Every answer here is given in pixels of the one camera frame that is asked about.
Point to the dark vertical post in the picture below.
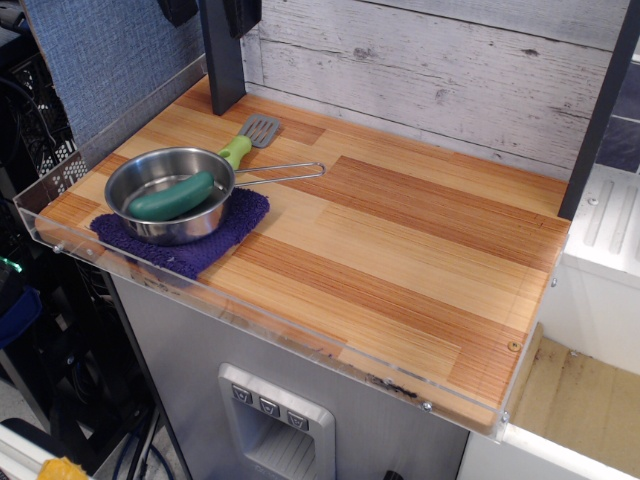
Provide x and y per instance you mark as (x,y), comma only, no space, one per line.
(223,57)
(616,72)

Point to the green handled grey spatula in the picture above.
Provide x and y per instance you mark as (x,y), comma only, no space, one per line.
(258,131)

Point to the silver toy fridge cabinet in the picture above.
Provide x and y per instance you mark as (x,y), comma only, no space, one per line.
(377,435)

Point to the blue fabric panel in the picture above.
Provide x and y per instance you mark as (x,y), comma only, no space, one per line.
(115,64)

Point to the dark left vertical post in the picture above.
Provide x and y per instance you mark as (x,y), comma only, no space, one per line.
(223,57)

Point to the purple knitted cloth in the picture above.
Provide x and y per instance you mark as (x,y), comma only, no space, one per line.
(247,209)

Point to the clear acrylic table guard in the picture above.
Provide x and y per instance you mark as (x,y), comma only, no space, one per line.
(415,268)

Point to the black plastic crate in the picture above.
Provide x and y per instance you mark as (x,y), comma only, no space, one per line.
(41,124)

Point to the dark right vertical post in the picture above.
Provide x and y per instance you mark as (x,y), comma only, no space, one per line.
(616,72)

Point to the silver pot with wire handle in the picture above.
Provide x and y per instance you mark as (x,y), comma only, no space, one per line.
(160,169)

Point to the green toy cucumber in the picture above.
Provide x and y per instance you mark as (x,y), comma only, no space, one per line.
(174,201)

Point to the white toy sink unit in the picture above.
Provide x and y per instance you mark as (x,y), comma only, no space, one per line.
(574,411)

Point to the grey dispenser button panel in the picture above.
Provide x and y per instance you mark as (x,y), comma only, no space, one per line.
(279,434)

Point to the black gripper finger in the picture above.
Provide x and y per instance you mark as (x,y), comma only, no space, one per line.
(242,16)
(178,12)

